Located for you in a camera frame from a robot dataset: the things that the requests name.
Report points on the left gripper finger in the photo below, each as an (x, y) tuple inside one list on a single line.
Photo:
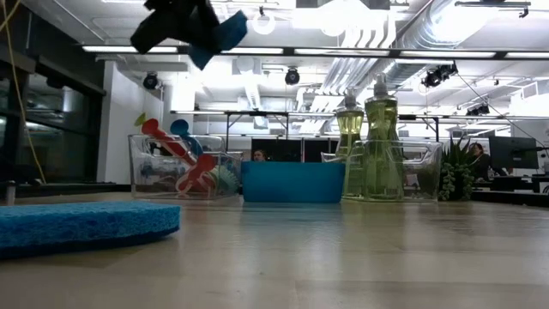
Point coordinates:
[(208, 28)]

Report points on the blue sponge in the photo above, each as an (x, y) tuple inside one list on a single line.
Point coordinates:
[(233, 32), (86, 223)]

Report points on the green dish soap bottle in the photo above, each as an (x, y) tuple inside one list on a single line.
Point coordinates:
[(349, 124), (381, 129)]

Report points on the black round ceiling lamp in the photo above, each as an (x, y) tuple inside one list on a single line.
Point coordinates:
[(292, 76), (150, 80)]

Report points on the person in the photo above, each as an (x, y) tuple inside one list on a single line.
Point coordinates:
[(259, 155), (478, 150)]

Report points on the black office partition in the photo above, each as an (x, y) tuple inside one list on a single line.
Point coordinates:
[(291, 150)]

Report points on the clear plastic bin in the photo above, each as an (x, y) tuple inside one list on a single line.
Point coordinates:
[(141, 180), (424, 171)]

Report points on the teal plastic bin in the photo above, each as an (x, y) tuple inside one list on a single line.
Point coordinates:
[(291, 182)]

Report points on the black ceiling spotlight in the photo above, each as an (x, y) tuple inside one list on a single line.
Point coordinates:
[(433, 78)]

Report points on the potted succulent plant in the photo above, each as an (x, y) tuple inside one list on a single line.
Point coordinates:
[(456, 171)]

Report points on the black computer monitor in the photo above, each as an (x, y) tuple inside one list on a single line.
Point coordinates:
[(512, 152)]

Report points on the black metal gantry frame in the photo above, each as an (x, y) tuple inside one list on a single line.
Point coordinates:
[(257, 113)]

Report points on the small grey post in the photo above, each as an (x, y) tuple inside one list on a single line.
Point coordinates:
[(10, 193)]

